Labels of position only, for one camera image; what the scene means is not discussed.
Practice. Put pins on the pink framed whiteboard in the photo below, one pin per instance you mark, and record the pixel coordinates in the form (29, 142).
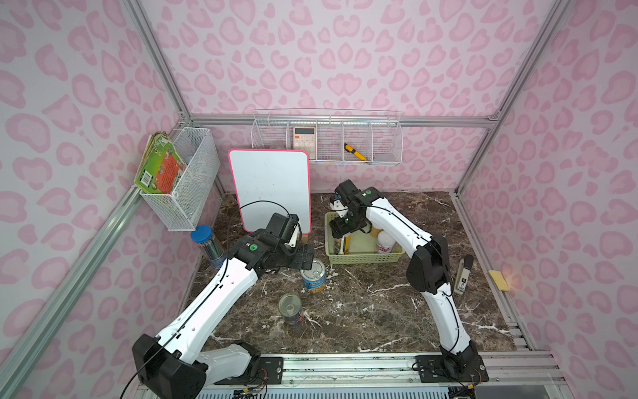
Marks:
(271, 181)

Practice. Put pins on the white wire wall rack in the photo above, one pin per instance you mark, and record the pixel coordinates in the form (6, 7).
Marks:
(378, 136)

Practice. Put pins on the green red book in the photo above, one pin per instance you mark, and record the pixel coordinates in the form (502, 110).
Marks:
(161, 167)

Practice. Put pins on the blue lid pencil tube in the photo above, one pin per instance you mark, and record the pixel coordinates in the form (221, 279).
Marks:
(210, 246)

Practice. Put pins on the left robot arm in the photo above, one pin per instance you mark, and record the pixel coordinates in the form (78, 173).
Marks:
(172, 364)

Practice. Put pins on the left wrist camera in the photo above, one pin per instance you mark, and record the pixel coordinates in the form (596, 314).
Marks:
(285, 228)

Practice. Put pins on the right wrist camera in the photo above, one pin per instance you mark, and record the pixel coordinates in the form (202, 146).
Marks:
(343, 195)

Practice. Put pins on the blue can silver top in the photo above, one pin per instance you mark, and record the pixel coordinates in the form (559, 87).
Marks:
(315, 278)

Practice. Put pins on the dark can silver top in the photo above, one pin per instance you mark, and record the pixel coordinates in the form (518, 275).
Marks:
(290, 307)

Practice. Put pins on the white mesh wall basket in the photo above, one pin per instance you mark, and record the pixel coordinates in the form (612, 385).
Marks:
(181, 210)

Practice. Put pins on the yellow sticky note pad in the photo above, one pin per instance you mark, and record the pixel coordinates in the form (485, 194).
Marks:
(499, 280)

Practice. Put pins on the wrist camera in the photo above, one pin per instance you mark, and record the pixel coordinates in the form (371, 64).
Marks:
(343, 195)
(285, 228)

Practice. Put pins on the yellow black utility knife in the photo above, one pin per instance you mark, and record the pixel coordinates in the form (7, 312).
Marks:
(350, 154)

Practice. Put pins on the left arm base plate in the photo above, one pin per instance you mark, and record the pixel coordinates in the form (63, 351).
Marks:
(267, 369)

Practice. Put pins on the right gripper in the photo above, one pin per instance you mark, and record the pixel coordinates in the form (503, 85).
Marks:
(340, 228)

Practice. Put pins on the yellow can white lid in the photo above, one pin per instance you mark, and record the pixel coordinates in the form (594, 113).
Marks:
(341, 245)

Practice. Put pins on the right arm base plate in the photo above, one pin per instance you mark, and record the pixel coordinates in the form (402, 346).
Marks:
(440, 369)

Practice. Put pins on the green plastic basket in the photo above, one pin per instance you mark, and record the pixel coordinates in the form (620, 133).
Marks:
(362, 248)

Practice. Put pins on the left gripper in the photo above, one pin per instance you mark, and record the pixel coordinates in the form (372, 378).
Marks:
(303, 255)

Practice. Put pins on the white orange calculator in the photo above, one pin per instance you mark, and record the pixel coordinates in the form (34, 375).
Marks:
(304, 139)

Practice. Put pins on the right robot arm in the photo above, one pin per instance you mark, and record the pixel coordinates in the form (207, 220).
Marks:
(428, 271)

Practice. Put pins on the pink can white lid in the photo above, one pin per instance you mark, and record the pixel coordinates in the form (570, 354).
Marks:
(385, 243)

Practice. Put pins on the orange can white lid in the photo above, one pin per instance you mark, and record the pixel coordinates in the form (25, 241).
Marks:
(375, 231)

